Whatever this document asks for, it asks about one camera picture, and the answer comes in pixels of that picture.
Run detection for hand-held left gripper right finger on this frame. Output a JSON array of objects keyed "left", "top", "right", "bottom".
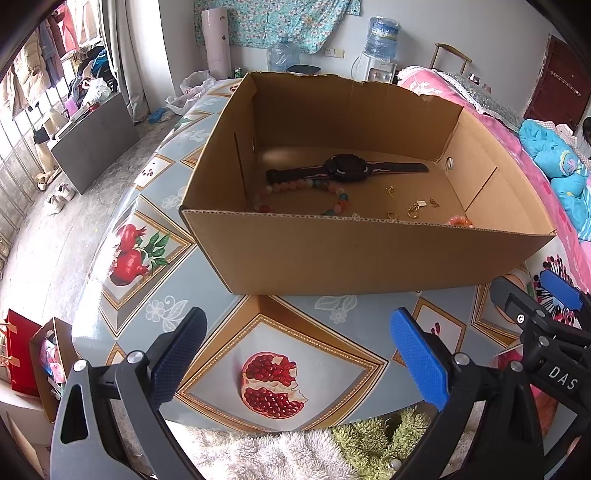
[{"left": 389, "top": 307, "right": 548, "bottom": 480}]

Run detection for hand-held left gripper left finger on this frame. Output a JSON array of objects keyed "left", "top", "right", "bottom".
[{"left": 50, "top": 306, "right": 208, "bottom": 480}]

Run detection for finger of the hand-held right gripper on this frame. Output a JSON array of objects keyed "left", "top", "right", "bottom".
[
  {"left": 538, "top": 270, "right": 591, "bottom": 324},
  {"left": 489, "top": 277, "right": 570, "bottom": 352}
]

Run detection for brown cardboard box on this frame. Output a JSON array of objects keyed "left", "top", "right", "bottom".
[{"left": 179, "top": 71, "right": 557, "bottom": 296}]

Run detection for pink teal bead bracelet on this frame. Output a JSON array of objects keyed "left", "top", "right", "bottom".
[{"left": 253, "top": 179, "right": 352, "bottom": 216}]

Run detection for green fluffy blanket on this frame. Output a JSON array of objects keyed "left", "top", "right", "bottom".
[{"left": 330, "top": 406, "right": 441, "bottom": 478}]

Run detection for pink floral blanket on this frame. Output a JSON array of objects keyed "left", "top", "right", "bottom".
[{"left": 397, "top": 66, "right": 591, "bottom": 324}]

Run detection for brown paper bag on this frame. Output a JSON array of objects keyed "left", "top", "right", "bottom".
[{"left": 29, "top": 318, "right": 83, "bottom": 423}]

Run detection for white fluffy blanket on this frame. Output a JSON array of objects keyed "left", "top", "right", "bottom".
[{"left": 175, "top": 427, "right": 365, "bottom": 480}]

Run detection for light blue quilt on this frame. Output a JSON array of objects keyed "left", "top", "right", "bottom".
[{"left": 519, "top": 119, "right": 591, "bottom": 241}]

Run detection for red paper bag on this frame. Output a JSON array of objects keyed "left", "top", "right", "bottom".
[{"left": 0, "top": 309, "right": 43, "bottom": 398}]

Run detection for silver quilted cover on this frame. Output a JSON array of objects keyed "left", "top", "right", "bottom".
[{"left": 443, "top": 71, "right": 525, "bottom": 132}]

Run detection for black wrist watch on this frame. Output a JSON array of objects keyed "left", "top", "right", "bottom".
[{"left": 266, "top": 154, "right": 430, "bottom": 186}]

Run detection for dark red door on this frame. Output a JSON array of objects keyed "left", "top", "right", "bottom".
[{"left": 524, "top": 33, "right": 591, "bottom": 132}]

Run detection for window security grille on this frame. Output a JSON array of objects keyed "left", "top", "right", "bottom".
[{"left": 0, "top": 69, "right": 56, "bottom": 268}]

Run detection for white water dispenser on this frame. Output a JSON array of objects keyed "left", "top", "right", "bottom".
[{"left": 360, "top": 54, "right": 398, "bottom": 85}]

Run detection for white plastic bag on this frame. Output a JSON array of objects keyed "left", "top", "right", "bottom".
[{"left": 166, "top": 71, "right": 215, "bottom": 116}]

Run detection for blue water dispenser bottle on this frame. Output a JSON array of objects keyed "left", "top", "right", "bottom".
[{"left": 367, "top": 17, "right": 400, "bottom": 60}]

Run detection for pale window curtain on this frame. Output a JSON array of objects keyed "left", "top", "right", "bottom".
[{"left": 99, "top": 0, "right": 160, "bottom": 121}]

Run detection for pale rolled mat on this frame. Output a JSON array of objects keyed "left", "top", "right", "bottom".
[{"left": 202, "top": 8, "right": 232, "bottom": 79}]

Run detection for spare blue water bottle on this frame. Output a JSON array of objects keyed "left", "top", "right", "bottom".
[{"left": 268, "top": 34, "right": 301, "bottom": 72}]

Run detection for hanging clothes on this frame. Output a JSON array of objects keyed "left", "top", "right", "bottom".
[{"left": 0, "top": 0, "right": 116, "bottom": 121}]

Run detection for floral blue wall cloth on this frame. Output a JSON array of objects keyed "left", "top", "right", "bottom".
[{"left": 194, "top": 0, "right": 363, "bottom": 55}]

